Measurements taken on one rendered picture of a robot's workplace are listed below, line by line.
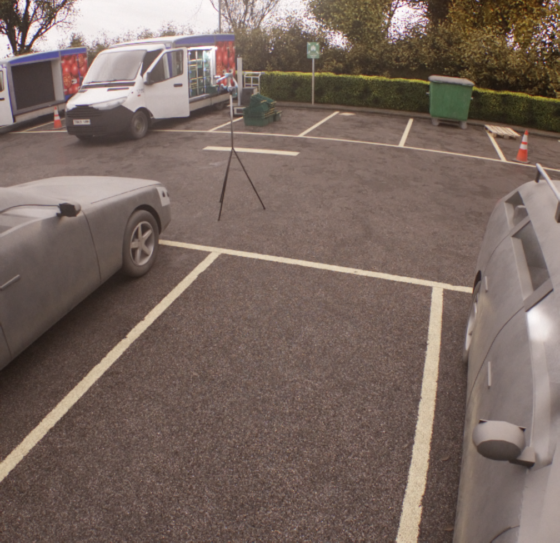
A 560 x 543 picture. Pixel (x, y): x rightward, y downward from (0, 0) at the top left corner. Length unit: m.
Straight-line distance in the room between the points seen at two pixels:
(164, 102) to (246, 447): 9.65
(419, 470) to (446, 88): 11.85
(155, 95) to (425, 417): 9.88
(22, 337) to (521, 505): 3.12
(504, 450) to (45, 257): 3.11
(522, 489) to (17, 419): 2.97
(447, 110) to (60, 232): 11.70
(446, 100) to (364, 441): 11.71
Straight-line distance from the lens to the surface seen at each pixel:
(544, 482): 1.61
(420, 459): 2.89
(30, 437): 3.24
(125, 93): 11.20
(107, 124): 10.97
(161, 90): 11.49
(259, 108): 12.06
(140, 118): 11.63
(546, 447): 1.68
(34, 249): 3.48
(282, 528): 2.52
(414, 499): 2.70
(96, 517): 2.70
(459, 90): 13.68
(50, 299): 3.62
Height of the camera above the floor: 2.17
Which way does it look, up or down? 29 degrees down
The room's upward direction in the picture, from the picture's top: straight up
